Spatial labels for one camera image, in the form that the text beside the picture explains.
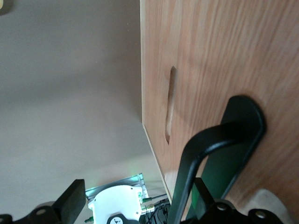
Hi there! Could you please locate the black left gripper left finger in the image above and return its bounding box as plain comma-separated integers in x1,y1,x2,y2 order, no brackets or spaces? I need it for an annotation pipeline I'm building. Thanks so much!
14,179,86,224

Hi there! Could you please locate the black cable to arm base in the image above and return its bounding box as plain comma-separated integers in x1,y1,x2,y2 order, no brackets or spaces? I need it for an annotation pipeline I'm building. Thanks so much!
140,196,172,224

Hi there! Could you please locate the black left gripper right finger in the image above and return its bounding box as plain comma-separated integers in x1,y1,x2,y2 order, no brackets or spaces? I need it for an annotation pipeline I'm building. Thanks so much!
186,177,288,224

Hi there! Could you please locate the wooden drawer with black handle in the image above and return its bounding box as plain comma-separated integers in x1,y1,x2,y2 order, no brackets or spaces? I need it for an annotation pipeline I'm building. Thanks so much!
198,0,299,224

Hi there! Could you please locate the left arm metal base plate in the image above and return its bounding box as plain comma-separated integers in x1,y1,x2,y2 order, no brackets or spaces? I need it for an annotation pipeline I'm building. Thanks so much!
85,172,150,206

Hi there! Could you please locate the black metal drawer handle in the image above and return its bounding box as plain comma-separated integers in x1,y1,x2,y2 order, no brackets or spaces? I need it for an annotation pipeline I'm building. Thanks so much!
167,94,267,224

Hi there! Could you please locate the wooden drawer with slot cutout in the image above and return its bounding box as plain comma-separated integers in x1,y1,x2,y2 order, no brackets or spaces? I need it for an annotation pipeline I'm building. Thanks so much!
139,0,201,203

